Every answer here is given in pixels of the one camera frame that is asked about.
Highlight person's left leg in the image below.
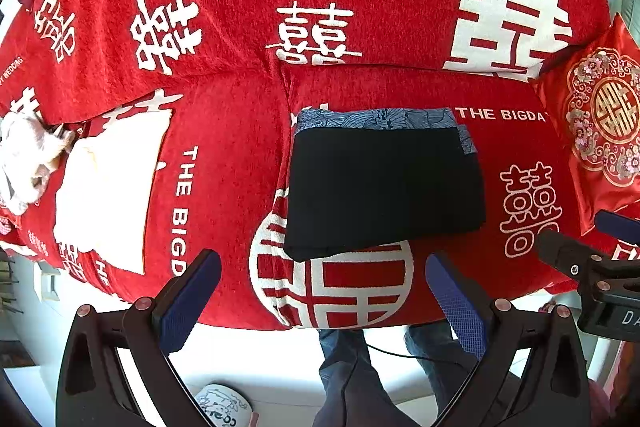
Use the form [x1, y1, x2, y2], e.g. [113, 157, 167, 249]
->
[312, 328, 407, 427]

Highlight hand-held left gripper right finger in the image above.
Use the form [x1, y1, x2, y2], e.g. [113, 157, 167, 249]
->
[425, 252, 594, 427]

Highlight red embroidered cushion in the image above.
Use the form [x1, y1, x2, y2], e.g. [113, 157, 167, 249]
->
[529, 13, 640, 236]

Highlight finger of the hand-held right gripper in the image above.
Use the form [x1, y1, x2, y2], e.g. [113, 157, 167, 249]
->
[594, 209, 640, 241]
[534, 228, 594, 279]

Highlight person's leg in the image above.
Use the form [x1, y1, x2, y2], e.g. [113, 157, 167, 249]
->
[312, 328, 407, 427]
[404, 322, 482, 413]

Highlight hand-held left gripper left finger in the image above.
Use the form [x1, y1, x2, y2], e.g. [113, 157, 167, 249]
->
[56, 249, 223, 427]

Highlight thin black cable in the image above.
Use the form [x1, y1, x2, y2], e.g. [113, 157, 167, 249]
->
[366, 343, 453, 362]

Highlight cream white cloth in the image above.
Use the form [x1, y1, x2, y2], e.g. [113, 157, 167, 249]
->
[53, 138, 171, 276]

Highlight black pants blue patterned waistband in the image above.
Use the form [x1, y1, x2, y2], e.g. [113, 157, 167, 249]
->
[284, 107, 487, 264]

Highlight white printed slipper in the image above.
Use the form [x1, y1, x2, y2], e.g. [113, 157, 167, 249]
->
[194, 384, 254, 427]

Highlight white fluffy plush toy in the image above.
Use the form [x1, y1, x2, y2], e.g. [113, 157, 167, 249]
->
[0, 111, 77, 216]

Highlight pale green cloth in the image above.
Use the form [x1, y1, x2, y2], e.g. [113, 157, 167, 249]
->
[610, 0, 640, 38]

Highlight person's right leg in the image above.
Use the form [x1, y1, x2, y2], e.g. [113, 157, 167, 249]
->
[404, 322, 482, 413]

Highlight person's right forearm pink sleeve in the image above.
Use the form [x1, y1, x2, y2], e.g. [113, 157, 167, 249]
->
[587, 339, 640, 427]

